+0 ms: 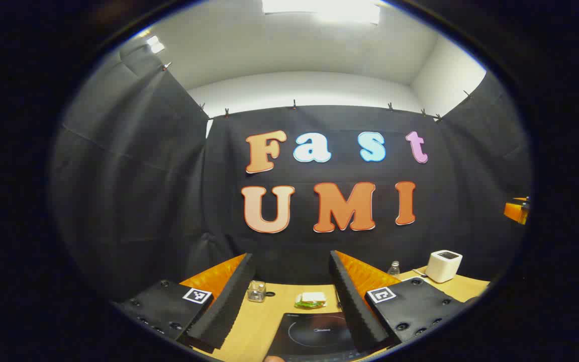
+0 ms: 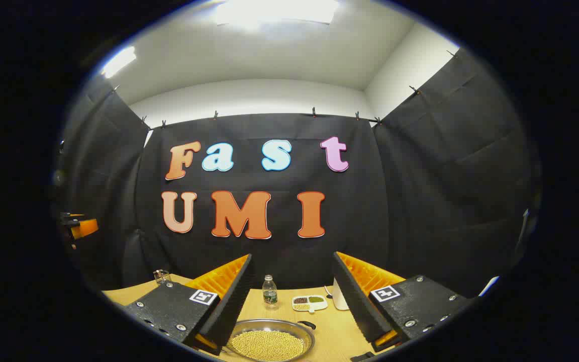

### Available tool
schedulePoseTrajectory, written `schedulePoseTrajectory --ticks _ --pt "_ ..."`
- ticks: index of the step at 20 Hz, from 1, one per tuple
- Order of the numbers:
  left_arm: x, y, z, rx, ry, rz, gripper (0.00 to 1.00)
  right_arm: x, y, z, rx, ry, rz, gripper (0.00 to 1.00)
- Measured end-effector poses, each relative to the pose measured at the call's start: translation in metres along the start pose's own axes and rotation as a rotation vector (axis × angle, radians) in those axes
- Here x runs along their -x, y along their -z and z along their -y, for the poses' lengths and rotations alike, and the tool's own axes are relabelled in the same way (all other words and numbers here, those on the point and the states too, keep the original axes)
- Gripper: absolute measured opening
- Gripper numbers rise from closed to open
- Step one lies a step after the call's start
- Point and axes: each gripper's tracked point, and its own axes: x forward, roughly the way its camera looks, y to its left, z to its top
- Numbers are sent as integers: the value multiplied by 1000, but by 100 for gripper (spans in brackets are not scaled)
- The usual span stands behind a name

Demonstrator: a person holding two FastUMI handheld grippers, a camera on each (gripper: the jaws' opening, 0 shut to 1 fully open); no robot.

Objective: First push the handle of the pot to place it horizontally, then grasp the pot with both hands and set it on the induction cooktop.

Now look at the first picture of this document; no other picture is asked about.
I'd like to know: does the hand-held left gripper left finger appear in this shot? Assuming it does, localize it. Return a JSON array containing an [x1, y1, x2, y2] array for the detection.
[[113, 253, 256, 354]]

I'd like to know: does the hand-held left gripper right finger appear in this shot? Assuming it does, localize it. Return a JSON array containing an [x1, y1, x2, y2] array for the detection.
[[329, 250, 478, 355]]

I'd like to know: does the black induction cooktop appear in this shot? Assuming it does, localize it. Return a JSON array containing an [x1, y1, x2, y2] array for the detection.
[[264, 312, 370, 361]]

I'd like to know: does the sandwich with lettuce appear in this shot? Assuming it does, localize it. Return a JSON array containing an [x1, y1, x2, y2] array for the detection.
[[295, 292, 328, 309]]

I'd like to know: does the white box appliance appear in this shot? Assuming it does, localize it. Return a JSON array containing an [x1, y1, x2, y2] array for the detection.
[[425, 249, 463, 284]]

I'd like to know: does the black backdrop cloth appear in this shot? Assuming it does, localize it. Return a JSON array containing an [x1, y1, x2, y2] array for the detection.
[[48, 35, 531, 302]]

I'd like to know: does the row of cloth clips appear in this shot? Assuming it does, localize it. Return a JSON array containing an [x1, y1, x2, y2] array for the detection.
[[161, 61, 472, 122]]

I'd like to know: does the ceiling light panel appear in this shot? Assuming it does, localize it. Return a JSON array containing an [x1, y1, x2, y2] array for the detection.
[[262, 0, 380, 25]]

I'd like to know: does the wire mesh holder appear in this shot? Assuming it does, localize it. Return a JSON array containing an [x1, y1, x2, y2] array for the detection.
[[247, 281, 267, 303]]

